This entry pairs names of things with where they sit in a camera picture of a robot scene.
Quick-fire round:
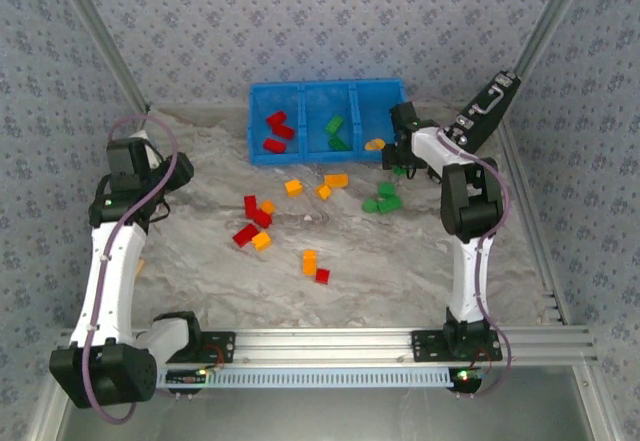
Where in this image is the blue three-compartment plastic bin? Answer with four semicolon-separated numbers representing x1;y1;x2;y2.
247;78;409;167

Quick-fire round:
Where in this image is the black controller board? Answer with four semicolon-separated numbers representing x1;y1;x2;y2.
448;368;485;393
164;368;209;386

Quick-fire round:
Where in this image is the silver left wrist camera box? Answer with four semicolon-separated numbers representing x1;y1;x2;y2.
131;129;162;170

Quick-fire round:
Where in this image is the black case with silver handle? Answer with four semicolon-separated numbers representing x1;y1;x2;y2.
443;71;523;160

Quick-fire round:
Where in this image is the aluminium corner post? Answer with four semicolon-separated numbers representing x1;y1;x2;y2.
49;0;152;113
512;0;599;75

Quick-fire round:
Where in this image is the aluminium frame beam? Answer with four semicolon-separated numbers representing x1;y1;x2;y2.
52;325;599;368

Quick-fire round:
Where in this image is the light blue slotted cable duct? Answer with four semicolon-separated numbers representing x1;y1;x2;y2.
154;366;456;390

